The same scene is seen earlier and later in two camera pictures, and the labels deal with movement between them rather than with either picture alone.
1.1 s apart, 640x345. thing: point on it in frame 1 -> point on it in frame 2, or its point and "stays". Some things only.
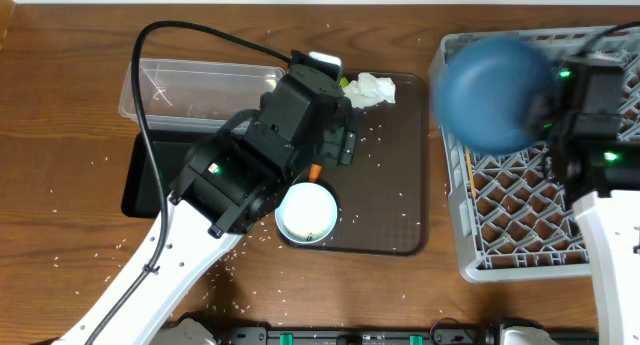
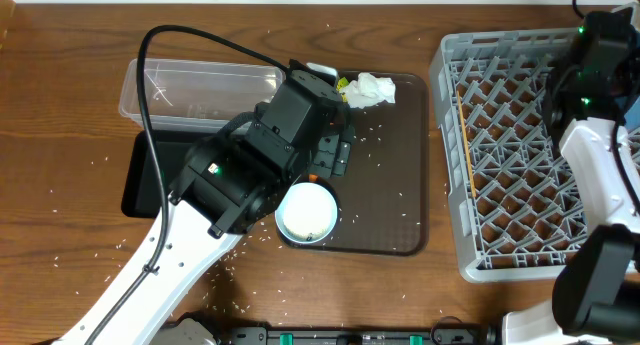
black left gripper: [341, 142] stays
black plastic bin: [141, 193] stays
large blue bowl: [484, 92] -> [632, 116]
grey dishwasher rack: [513, 220] stays
